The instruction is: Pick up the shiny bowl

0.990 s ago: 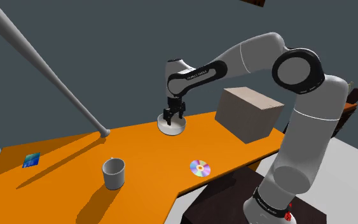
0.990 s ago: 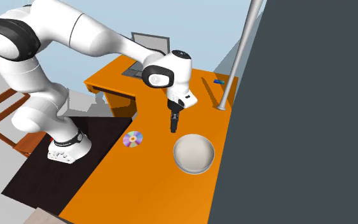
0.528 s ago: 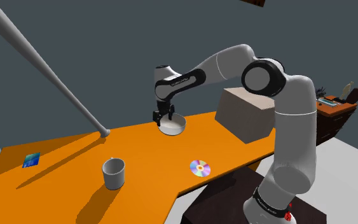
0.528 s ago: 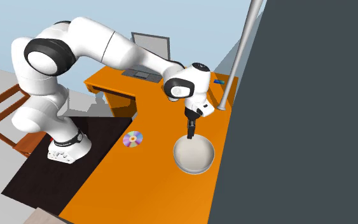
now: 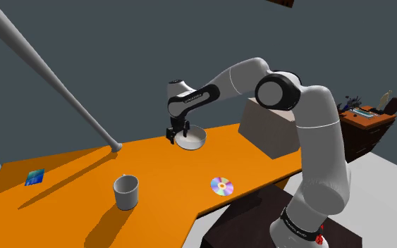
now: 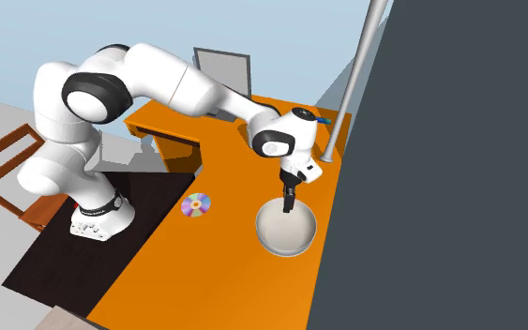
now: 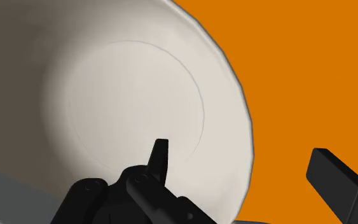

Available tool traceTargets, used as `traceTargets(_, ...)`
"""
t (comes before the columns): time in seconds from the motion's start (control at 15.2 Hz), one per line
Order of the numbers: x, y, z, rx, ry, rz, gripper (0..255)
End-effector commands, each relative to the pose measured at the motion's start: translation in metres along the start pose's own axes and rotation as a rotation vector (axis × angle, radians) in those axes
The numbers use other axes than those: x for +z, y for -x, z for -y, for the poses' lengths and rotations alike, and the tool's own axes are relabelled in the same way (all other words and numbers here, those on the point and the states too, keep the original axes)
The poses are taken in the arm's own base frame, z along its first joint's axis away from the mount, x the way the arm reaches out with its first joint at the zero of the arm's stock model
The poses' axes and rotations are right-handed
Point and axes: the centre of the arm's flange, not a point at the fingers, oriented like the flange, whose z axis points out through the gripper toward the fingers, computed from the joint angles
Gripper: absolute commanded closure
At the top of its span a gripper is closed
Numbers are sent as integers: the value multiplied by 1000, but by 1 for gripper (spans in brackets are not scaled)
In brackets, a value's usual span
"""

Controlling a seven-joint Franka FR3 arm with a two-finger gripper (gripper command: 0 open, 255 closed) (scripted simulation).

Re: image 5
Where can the brown wall picture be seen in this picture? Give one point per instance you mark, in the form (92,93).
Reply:
(282,2)

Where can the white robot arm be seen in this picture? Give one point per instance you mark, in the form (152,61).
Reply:
(316,120)

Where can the iridescent compact disc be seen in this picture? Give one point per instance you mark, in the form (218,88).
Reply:
(222,186)

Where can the white bowl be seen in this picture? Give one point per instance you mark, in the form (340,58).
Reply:
(194,139)

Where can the orange desk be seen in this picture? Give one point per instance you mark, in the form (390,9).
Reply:
(170,171)

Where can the dark robot stand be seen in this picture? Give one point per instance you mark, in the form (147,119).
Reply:
(246,223)

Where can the grey baseball bat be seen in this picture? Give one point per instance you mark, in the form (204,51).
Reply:
(43,67)

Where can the blue green flat card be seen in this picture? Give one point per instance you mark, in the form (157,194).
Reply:
(35,177)

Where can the beige cardboard box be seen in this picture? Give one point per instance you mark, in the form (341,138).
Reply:
(270,132)

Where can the grey mug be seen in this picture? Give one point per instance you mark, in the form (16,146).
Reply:
(126,195)

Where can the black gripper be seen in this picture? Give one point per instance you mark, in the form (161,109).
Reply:
(178,122)

